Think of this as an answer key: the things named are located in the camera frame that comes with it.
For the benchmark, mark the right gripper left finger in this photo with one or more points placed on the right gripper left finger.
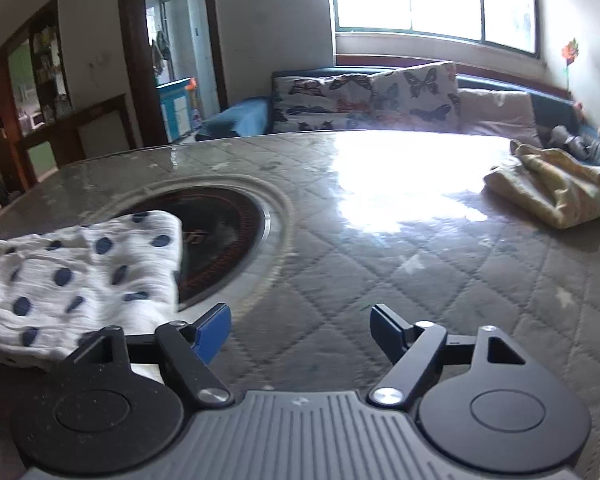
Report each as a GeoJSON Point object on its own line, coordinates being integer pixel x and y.
{"type": "Point", "coordinates": [183, 352]}

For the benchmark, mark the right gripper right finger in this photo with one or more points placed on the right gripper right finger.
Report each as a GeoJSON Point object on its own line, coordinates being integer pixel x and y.
{"type": "Point", "coordinates": [418, 354]}

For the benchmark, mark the white polka dot garment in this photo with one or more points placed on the white polka dot garment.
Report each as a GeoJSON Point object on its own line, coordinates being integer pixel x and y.
{"type": "Point", "coordinates": [58, 287]}

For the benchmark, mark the black round table inset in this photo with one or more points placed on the black round table inset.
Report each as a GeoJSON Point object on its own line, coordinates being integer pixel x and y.
{"type": "Point", "coordinates": [223, 229]}

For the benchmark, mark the grey quilted star mat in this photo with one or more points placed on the grey quilted star mat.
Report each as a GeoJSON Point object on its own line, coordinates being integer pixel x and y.
{"type": "Point", "coordinates": [359, 218]}

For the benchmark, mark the yellow folded cloth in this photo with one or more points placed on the yellow folded cloth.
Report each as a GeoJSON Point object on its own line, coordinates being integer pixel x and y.
{"type": "Point", "coordinates": [548, 183]}

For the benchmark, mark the dark wooden counter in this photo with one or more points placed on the dark wooden counter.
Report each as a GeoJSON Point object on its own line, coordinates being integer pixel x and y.
{"type": "Point", "coordinates": [70, 132]}

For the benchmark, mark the beige plain cushion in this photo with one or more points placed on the beige plain cushion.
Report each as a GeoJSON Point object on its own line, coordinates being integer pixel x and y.
{"type": "Point", "coordinates": [508, 114]}

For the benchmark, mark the butterfly print pillow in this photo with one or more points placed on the butterfly print pillow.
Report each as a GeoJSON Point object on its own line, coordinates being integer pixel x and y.
{"type": "Point", "coordinates": [419, 98]}
{"type": "Point", "coordinates": [302, 103]}

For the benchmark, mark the blue white cabinet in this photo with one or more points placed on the blue white cabinet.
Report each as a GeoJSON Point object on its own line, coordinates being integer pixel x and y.
{"type": "Point", "coordinates": [177, 114]}

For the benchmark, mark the grey stuffed toy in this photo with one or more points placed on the grey stuffed toy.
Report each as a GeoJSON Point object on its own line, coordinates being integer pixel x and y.
{"type": "Point", "coordinates": [578, 146]}

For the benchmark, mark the blue sofa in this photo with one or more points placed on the blue sofa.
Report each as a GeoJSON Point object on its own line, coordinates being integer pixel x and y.
{"type": "Point", "coordinates": [253, 116]}

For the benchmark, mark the dark wooden shelf unit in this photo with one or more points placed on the dark wooden shelf unit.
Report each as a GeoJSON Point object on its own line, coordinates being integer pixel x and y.
{"type": "Point", "coordinates": [32, 88]}

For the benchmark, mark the colourful pinwheel flower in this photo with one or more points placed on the colourful pinwheel flower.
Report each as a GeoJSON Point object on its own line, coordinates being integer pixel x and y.
{"type": "Point", "coordinates": [570, 53]}

